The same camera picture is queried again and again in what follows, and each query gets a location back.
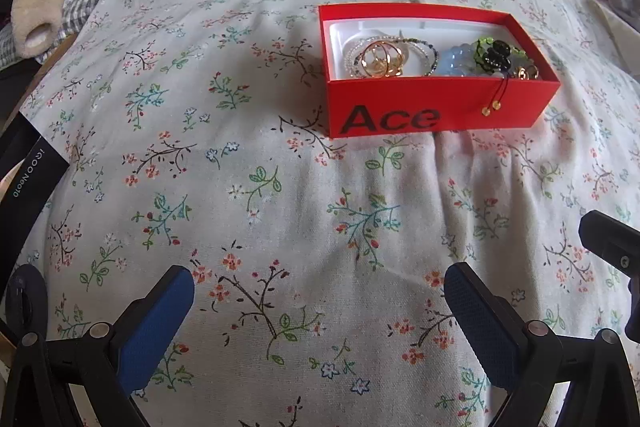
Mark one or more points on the cream paper sheet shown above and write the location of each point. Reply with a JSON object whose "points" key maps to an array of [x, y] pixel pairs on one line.
{"points": [[622, 49]]}

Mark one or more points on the black phone box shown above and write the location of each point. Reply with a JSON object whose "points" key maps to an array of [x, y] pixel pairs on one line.
{"points": [[25, 187]]}

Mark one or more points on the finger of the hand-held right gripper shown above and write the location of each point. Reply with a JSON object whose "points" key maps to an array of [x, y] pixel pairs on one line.
{"points": [[610, 242]]}

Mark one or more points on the floral bed sheet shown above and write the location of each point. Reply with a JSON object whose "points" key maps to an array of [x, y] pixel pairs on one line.
{"points": [[300, 207]]}

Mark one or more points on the red cardboard box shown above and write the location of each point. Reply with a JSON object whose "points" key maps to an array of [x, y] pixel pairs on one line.
{"points": [[450, 94]]}

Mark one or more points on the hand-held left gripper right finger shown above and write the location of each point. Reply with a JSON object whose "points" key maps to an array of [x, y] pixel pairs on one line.
{"points": [[480, 327]]}

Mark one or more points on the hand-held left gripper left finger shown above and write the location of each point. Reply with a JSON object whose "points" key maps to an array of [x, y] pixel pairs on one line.
{"points": [[155, 327]]}

